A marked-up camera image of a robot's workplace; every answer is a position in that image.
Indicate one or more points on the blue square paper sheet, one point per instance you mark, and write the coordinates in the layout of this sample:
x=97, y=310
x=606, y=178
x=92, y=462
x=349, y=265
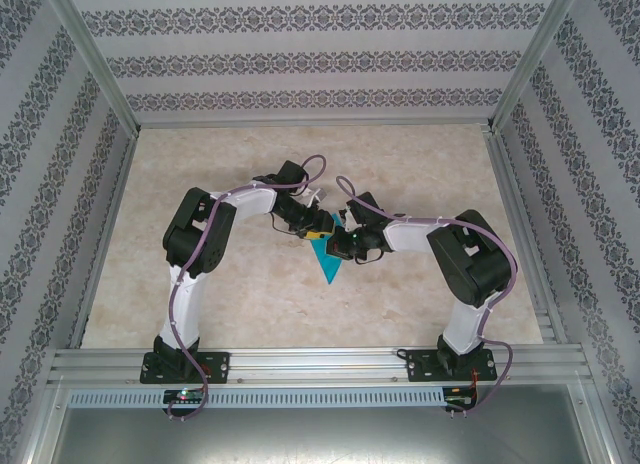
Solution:
x=329, y=269

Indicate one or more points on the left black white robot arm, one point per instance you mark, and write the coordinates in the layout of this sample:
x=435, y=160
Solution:
x=195, y=239

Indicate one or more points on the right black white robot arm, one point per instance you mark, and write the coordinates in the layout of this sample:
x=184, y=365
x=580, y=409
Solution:
x=470, y=264

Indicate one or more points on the grey metal sheet tray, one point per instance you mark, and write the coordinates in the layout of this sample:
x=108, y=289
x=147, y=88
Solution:
x=320, y=439

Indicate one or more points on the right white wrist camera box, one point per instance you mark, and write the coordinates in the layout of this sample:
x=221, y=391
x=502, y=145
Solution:
x=349, y=216

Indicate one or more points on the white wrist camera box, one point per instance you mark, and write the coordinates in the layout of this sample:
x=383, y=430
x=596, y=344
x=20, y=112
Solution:
x=317, y=195
x=349, y=216

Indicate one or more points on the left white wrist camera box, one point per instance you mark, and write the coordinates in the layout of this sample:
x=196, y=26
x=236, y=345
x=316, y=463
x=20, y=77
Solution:
x=317, y=195

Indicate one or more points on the aluminium mounting rail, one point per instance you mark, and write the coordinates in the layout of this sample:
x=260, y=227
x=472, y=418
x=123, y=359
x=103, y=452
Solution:
x=310, y=364

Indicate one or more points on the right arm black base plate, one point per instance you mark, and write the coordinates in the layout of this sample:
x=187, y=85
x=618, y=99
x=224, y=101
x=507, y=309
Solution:
x=417, y=366

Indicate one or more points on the aluminium side rail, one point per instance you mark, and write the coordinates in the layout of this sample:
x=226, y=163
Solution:
x=517, y=209
x=106, y=234

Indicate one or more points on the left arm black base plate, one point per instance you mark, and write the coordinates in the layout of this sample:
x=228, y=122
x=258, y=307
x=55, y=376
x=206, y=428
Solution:
x=220, y=366

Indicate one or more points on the aluminium frame post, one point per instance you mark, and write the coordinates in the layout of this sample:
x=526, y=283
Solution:
x=531, y=59
x=94, y=59

